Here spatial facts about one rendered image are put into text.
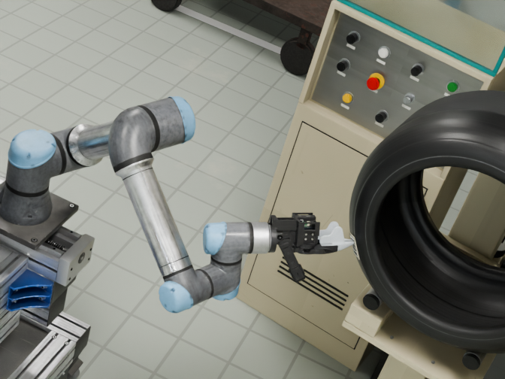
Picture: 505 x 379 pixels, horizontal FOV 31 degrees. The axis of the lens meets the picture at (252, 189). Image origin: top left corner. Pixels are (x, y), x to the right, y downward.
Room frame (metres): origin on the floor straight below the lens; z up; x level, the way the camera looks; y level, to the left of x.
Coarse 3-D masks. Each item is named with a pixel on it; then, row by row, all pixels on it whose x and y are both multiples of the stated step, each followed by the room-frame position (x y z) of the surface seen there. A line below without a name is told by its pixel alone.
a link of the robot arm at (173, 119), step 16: (176, 96) 1.92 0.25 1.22; (160, 112) 1.82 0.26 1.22; (176, 112) 1.85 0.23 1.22; (192, 112) 1.89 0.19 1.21; (80, 128) 2.02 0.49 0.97; (96, 128) 1.97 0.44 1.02; (160, 128) 1.79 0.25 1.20; (176, 128) 1.82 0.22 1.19; (192, 128) 1.87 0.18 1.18; (64, 144) 1.98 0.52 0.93; (80, 144) 1.97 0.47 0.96; (96, 144) 1.93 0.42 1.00; (160, 144) 1.78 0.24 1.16; (176, 144) 1.84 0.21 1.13; (80, 160) 1.97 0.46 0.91; (96, 160) 2.00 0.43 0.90
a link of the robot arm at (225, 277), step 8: (216, 264) 1.65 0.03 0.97; (224, 264) 1.65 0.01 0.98; (232, 264) 1.66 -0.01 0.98; (240, 264) 1.68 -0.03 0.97; (208, 272) 1.62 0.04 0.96; (216, 272) 1.63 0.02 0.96; (224, 272) 1.65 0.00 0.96; (232, 272) 1.65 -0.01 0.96; (216, 280) 1.62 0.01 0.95; (224, 280) 1.63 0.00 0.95; (232, 280) 1.65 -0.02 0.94; (216, 288) 1.61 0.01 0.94; (224, 288) 1.63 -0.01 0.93; (232, 288) 1.65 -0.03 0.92; (216, 296) 1.64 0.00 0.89; (224, 296) 1.64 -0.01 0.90; (232, 296) 1.65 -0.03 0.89
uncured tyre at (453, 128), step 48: (480, 96) 1.92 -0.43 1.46; (384, 144) 1.82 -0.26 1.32; (432, 144) 1.75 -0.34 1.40; (480, 144) 1.72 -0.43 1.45; (384, 192) 1.76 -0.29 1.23; (384, 240) 1.92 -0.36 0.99; (432, 240) 1.99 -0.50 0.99; (384, 288) 1.73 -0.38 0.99; (432, 288) 1.90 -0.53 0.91; (480, 288) 1.92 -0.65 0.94; (432, 336) 1.68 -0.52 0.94; (480, 336) 1.64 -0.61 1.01
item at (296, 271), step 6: (282, 246) 1.72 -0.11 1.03; (288, 246) 1.72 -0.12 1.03; (282, 252) 1.71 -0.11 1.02; (288, 252) 1.72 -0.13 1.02; (288, 258) 1.71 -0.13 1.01; (294, 258) 1.72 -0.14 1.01; (288, 264) 1.71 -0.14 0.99; (294, 264) 1.71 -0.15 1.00; (300, 264) 1.74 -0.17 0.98; (294, 270) 1.71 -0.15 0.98; (300, 270) 1.71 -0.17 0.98; (294, 276) 1.70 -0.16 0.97; (300, 276) 1.71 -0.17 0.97
